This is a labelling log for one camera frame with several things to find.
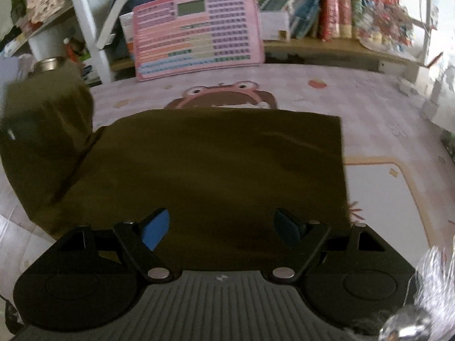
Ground white open book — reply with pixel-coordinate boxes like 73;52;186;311
95;0;130;50

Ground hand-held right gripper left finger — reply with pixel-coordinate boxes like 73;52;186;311
53;208;176;283

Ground pink checked table mat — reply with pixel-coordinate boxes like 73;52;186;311
0;62;455;341

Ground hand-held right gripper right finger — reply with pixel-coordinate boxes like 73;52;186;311
268;207;392;285

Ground white cylinder container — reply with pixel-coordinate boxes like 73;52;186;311
28;26;72;61

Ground colourful flower ornament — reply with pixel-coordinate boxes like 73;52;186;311
359;0;416;57

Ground lilac cloth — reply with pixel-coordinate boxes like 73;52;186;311
0;54;36;93

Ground small white box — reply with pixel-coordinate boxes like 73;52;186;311
259;11;290;40

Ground brass bowl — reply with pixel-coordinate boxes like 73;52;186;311
34;57;66;73

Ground olive brown corduroy pants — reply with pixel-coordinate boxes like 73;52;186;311
0;59;351;272

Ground orange and white box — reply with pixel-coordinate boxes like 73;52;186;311
119;12;137;57

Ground red hardcover upright book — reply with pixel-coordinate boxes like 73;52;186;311
318;0;340;41

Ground silver tinsel ornament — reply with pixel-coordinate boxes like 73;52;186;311
379;236;455;341

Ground pink toy keyboard tablet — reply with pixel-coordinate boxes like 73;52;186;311
131;0;265;82

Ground white bookshelf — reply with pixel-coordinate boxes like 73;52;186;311
64;0;441;86

